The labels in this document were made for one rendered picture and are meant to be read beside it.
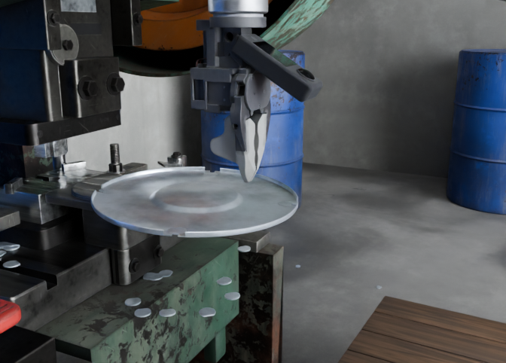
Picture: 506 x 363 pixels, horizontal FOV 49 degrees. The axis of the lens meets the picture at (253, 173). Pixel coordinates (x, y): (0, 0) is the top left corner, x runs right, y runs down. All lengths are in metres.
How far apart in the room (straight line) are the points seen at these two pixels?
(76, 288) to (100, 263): 0.05
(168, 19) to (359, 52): 3.00
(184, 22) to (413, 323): 0.85
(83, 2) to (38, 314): 0.44
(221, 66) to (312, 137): 3.56
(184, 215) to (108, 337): 0.18
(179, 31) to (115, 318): 0.61
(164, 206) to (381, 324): 0.75
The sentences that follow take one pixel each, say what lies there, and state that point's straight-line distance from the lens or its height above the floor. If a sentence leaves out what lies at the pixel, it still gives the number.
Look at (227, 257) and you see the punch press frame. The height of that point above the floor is 0.63.
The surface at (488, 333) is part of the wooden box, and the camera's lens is 1.42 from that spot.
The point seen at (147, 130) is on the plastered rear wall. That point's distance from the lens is 3.12.
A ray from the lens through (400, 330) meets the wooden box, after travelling 1.37.
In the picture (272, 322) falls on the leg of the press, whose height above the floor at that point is 0.48.
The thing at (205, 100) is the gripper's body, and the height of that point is 0.93.
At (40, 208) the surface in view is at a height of 0.76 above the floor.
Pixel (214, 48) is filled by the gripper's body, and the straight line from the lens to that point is 0.73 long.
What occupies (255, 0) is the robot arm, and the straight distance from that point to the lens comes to 0.70.
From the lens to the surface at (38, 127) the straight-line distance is 0.83.
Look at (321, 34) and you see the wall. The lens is 4.18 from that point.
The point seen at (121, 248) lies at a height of 0.71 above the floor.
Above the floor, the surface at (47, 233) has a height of 0.73.
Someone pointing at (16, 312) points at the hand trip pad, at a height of 0.76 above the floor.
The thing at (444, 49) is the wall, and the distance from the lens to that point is 3.98.
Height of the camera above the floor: 1.02
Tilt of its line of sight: 15 degrees down
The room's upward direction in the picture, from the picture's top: straight up
